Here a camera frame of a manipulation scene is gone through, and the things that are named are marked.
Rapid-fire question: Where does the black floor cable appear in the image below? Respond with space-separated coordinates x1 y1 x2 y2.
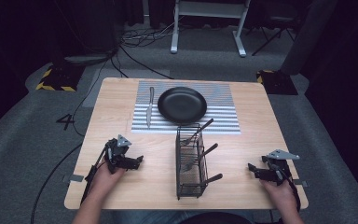
30 142 85 224
71 46 121 138
117 46 175 80

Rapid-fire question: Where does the grey tape tab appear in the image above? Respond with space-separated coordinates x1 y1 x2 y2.
293 179 310 189
62 174 85 184

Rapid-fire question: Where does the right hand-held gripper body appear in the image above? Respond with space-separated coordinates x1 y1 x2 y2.
260 148 301 187

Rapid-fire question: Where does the black tripod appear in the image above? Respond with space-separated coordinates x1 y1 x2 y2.
251 13 296 57

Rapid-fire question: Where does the hand-held gripper cable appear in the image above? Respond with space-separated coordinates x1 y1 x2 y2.
273 164 302 213
79 147 110 205

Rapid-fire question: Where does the black round plate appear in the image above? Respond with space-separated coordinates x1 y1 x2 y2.
157 86 208 125

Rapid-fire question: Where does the person's right hand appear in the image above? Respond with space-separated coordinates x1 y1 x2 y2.
260 178 296 217

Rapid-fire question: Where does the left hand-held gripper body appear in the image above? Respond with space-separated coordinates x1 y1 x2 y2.
103 133 132 175

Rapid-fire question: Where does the silver table knife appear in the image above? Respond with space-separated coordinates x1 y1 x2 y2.
145 86 156 129

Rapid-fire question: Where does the person's left hand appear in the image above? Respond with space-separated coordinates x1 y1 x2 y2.
89 161 127 200

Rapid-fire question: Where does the black yellow striped stand base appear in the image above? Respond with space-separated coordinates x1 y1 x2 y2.
255 69 299 96
34 63 86 93

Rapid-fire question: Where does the grey striped placemat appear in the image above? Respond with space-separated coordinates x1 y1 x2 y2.
131 80 242 135

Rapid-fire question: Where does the left hand-held gripper cable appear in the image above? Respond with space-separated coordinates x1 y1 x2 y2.
79 147 110 205

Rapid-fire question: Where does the dark-handled fork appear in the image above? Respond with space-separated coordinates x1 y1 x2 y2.
199 173 224 187
184 142 219 173
182 118 215 147

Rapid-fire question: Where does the bundle of floor cables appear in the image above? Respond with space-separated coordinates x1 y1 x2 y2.
118 17 183 49

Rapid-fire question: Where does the right hand-held gripper cable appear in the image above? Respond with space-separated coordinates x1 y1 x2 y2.
273 164 302 213

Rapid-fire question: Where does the white metal desk frame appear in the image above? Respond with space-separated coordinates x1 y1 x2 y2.
170 0 253 58

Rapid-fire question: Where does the black wire cutlery basket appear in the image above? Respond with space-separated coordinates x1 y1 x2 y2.
174 122 210 201

